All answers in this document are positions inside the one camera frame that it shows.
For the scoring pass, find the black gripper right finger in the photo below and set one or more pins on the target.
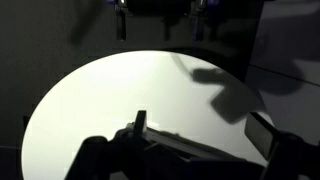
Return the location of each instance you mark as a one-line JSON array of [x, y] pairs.
[[260, 133]]

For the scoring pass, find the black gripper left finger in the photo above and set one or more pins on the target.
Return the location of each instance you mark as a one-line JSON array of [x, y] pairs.
[[140, 121]]

